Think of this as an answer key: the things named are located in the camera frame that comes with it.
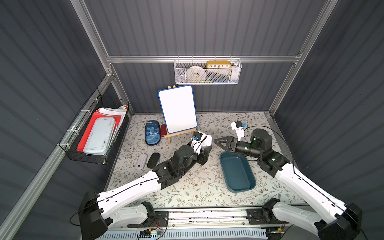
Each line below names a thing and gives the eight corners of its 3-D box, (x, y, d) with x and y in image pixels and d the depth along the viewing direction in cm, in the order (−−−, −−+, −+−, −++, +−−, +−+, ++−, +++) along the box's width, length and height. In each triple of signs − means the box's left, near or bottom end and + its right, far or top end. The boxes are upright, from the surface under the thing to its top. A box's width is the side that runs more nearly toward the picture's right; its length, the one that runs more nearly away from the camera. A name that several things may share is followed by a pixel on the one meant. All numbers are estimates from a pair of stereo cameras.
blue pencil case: (145, 147, 103) (144, 144, 100) (146, 124, 117) (145, 121, 114) (160, 144, 104) (159, 141, 101) (160, 122, 118) (159, 119, 115)
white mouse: (135, 170, 92) (134, 168, 90) (139, 155, 99) (138, 153, 97) (144, 170, 92) (143, 168, 90) (147, 154, 99) (146, 153, 97)
